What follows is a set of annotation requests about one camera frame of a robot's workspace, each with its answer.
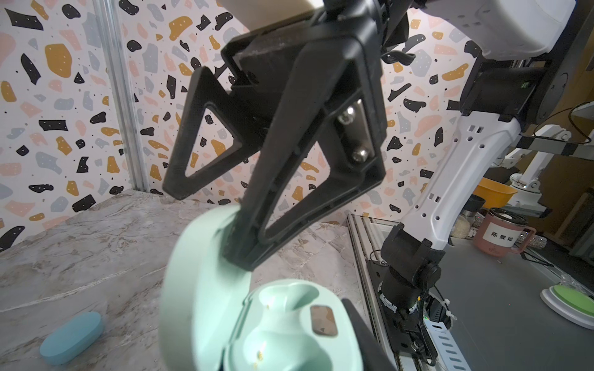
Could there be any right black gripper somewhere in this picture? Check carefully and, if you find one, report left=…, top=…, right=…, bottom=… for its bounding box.
left=162, top=1, right=390, bottom=271

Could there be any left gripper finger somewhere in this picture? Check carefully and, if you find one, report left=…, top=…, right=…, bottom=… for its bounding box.
left=341, top=298, right=397, bottom=371

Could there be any mint green earbud case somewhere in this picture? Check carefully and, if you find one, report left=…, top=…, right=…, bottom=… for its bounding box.
left=159, top=206, right=364, bottom=370

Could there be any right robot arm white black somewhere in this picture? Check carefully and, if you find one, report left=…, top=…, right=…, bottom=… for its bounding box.
left=162, top=1, right=593, bottom=312

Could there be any blue earbud case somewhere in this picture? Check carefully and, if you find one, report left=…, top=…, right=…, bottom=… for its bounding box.
left=40, top=312, right=104, bottom=366

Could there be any pink mug with label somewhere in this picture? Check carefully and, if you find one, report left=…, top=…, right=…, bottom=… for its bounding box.
left=472, top=208, right=536, bottom=258

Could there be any yellow bowl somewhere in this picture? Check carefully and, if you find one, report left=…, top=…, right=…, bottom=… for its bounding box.
left=473, top=178, right=518, bottom=209

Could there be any green white round pad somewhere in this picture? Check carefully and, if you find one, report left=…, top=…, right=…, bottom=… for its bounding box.
left=540, top=284, right=593, bottom=330

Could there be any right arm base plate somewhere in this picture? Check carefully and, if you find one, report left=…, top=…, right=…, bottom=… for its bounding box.
left=368, top=224, right=445, bottom=366

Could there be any right aluminium corner post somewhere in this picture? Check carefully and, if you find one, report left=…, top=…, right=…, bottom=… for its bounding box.
left=93, top=0, right=149, bottom=193

